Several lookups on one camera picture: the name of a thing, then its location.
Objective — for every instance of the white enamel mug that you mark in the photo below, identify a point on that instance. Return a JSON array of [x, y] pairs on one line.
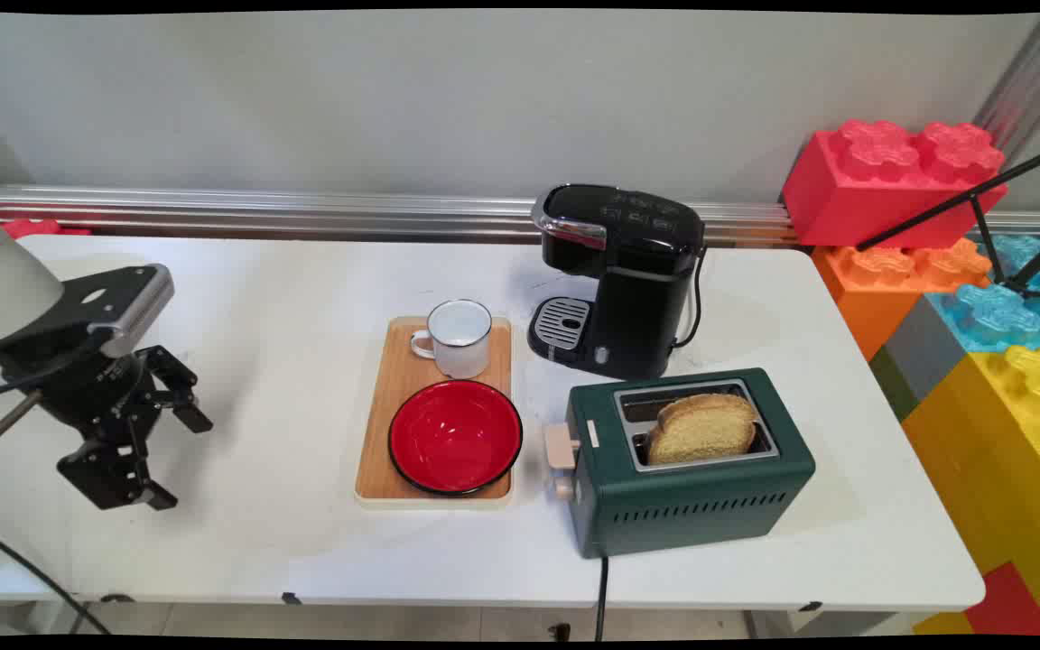
[[461, 338]]

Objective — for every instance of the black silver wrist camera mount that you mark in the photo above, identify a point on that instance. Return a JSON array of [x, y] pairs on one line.
[[118, 302]]

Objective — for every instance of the horizontal aluminium rail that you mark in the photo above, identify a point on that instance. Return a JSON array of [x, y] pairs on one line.
[[303, 212]]

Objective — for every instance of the toast bread slice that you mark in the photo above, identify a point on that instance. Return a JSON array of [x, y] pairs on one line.
[[705, 429]]

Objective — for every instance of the green toy block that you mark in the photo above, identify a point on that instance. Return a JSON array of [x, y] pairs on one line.
[[890, 384]]

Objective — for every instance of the blue toy block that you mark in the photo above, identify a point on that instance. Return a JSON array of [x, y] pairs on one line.
[[1003, 311]]

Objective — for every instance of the wooden serving tray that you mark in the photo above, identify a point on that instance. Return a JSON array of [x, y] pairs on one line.
[[394, 384]]

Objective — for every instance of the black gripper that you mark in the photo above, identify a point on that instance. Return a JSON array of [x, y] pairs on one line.
[[78, 388]]

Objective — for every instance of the small red toy block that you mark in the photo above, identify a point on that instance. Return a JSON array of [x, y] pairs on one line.
[[37, 227]]

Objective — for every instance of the red bowl black rim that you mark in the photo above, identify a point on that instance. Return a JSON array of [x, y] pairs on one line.
[[454, 438]]

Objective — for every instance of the slanted aluminium profile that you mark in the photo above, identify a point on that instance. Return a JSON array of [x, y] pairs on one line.
[[1026, 81]]

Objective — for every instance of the flat red toy block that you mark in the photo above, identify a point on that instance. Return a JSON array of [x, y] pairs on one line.
[[1012, 605]]

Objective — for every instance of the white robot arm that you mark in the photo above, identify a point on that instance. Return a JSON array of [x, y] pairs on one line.
[[7, 289]]

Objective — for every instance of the black table edge clip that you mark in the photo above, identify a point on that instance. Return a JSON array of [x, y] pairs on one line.
[[116, 597], [810, 607], [291, 598]]

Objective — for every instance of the black coffee machine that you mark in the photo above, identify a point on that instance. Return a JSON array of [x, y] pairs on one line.
[[642, 298]]

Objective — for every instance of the yellow toy block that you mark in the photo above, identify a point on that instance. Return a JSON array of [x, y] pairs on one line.
[[998, 451]]

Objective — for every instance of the black tripod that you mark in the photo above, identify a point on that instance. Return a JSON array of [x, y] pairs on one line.
[[980, 217]]

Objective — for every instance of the large red toy block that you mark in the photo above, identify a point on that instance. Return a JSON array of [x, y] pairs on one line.
[[872, 194]]

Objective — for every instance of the green toaster beige lever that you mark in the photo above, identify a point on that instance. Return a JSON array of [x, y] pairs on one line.
[[691, 506]]

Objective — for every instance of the orange toy block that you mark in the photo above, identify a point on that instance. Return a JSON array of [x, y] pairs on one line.
[[872, 293]]

